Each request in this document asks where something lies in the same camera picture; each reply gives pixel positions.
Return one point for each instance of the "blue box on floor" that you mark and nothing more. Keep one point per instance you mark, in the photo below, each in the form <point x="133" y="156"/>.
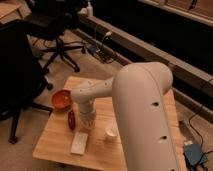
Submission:
<point x="194" y="154"/>

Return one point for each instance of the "dark chair at left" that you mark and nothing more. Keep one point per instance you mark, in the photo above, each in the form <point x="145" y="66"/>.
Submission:
<point x="21" y="75"/>

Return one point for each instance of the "red round lid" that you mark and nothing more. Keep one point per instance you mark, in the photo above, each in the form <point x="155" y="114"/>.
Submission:
<point x="71" y="120"/>

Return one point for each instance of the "black power strip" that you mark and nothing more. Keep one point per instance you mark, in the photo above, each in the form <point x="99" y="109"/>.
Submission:
<point x="101" y="55"/>

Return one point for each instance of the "white paper cup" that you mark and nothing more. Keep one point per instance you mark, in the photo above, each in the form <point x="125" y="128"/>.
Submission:
<point x="110" y="134"/>

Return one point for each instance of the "white bottle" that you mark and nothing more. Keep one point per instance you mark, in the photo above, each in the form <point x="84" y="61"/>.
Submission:
<point x="89" y="9"/>

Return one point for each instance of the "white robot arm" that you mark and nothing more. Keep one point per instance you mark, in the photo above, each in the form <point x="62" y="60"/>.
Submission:
<point x="137" y="92"/>

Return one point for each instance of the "black office chair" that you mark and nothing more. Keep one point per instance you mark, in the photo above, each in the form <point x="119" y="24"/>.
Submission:
<point x="48" y="20"/>

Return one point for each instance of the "red bowl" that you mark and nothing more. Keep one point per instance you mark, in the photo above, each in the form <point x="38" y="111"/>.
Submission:
<point x="61" y="99"/>

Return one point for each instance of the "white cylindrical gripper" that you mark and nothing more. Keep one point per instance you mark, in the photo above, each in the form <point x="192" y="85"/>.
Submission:
<point x="87" y="117"/>

